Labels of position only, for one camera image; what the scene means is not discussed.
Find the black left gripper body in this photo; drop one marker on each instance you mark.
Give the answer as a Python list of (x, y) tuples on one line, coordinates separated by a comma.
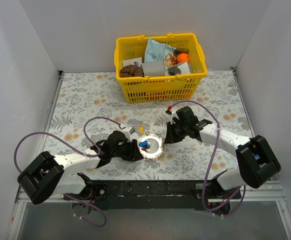
[(131, 150)]

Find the grey box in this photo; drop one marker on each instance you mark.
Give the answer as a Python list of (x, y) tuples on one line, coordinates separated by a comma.
[(153, 69)]

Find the orange fruit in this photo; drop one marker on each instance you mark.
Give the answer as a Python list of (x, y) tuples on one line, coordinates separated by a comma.
[(183, 57)]

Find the black-capped key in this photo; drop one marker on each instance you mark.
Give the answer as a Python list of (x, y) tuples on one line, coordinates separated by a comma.
[(146, 148)]

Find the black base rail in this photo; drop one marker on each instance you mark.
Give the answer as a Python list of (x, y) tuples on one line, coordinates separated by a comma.
[(142, 194)]

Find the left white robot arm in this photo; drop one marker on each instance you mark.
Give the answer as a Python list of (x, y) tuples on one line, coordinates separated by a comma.
[(49, 174)]

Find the white packet with black item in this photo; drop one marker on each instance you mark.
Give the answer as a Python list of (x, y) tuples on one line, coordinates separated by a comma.
[(182, 68)]

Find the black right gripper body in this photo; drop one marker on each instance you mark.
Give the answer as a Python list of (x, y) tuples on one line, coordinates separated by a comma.
[(173, 131)]

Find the white box in basket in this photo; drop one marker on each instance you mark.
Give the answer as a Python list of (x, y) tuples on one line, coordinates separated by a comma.
[(133, 61)]

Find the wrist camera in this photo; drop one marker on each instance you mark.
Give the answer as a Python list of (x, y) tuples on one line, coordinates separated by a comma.
[(172, 114), (129, 132)]

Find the light blue snack bag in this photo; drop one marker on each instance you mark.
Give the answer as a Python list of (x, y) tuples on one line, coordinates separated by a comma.
[(156, 51)]

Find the yellow-capped key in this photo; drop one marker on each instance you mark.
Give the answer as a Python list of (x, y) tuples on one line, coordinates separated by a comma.
[(141, 129)]

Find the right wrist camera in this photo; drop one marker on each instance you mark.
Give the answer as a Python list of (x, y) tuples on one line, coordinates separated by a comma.
[(172, 114)]

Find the floral patterned table mat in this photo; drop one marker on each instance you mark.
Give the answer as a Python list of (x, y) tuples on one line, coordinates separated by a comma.
[(90, 106)]

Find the yellow plastic basket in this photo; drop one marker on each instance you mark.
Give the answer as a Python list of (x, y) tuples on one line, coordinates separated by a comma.
[(149, 89)]

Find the clear wrapped pastry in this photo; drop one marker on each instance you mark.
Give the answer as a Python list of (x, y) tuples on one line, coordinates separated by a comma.
[(170, 60)]

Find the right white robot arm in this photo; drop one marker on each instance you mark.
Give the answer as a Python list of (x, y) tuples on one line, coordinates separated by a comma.
[(256, 160)]

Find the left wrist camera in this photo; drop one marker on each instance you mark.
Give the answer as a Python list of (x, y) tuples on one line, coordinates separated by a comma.
[(129, 132)]

